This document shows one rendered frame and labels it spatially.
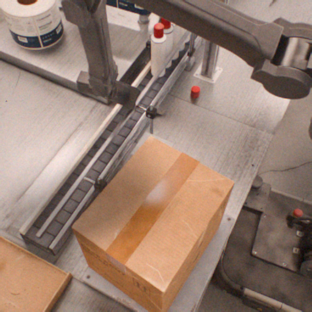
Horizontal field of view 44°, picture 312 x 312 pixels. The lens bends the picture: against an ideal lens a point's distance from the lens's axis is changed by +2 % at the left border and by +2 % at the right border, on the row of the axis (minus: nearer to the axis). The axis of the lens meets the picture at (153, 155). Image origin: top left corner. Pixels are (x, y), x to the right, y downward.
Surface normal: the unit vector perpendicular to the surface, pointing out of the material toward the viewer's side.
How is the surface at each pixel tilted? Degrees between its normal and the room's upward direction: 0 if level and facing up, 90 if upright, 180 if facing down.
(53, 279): 0
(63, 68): 0
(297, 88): 108
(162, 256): 0
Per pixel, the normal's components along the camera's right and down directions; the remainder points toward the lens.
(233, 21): 0.22, -0.15
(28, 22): 0.18, 0.82
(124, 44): 0.00, -0.55
